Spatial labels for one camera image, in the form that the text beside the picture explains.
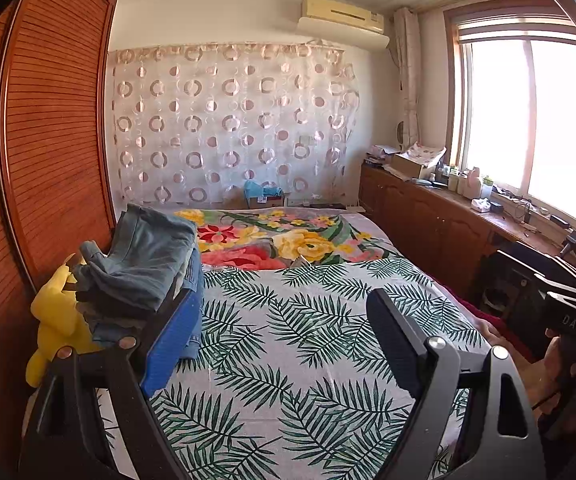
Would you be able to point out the blue cloth bundle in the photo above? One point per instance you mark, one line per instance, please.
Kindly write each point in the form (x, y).
(258, 190)

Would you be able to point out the wall socket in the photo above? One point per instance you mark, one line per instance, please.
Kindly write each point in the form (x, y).
(308, 141)

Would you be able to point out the white jar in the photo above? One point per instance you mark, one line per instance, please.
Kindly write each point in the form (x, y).
(454, 180)

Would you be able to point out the person's right hand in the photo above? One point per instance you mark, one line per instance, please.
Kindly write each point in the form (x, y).
(554, 360)

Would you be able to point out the pile of papers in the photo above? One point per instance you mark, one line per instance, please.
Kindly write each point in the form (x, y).
(380, 156)

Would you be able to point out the small cardboard box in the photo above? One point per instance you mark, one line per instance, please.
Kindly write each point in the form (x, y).
(265, 201)

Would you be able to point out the blue-grey pants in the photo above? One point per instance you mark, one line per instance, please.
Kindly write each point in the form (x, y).
(143, 255)

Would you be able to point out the beige air conditioner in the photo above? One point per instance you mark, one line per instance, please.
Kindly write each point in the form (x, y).
(343, 12)

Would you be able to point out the wooden framed window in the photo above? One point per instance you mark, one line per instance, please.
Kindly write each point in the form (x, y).
(533, 120)

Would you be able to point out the stack of folded clothes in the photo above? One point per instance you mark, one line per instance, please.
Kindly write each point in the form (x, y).
(110, 332)

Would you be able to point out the dark grey folded pants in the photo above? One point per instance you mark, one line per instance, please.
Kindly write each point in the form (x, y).
(108, 310)

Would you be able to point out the dark red cloth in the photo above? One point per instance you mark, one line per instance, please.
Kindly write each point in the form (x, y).
(483, 320)

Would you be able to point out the yellow plush toy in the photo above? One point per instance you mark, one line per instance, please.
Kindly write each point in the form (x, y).
(58, 320)

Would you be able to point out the blue folded jeans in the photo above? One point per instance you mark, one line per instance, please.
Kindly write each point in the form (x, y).
(195, 267)

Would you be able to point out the long wooden cabinet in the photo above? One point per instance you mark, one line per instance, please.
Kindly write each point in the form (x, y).
(428, 225)

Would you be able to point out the sheer circle pattern curtain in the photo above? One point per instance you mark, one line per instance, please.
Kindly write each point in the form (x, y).
(228, 125)

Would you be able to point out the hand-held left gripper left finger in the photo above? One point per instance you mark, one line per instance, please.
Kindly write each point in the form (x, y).
(173, 340)

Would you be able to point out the open cardboard box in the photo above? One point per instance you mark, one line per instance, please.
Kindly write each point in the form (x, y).
(415, 165)

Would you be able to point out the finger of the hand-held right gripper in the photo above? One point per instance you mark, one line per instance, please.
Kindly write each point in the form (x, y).
(573, 296)
(563, 280)

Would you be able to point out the leaf print bed sheet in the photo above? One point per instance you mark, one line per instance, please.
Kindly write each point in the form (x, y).
(293, 335)

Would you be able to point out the wooden slatted wardrobe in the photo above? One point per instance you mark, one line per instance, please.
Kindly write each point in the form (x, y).
(53, 135)

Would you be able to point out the pale patterned window curtain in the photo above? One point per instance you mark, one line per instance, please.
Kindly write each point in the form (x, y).
(409, 75)

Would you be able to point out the white tissue pack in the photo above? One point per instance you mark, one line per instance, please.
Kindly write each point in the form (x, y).
(480, 204)

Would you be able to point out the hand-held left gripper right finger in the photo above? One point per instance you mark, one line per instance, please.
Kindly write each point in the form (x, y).
(393, 345)

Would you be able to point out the small black box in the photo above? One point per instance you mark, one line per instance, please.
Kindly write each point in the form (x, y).
(497, 207)

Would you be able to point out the floral blanket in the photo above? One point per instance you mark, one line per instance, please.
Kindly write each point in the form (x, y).
(268, 240)

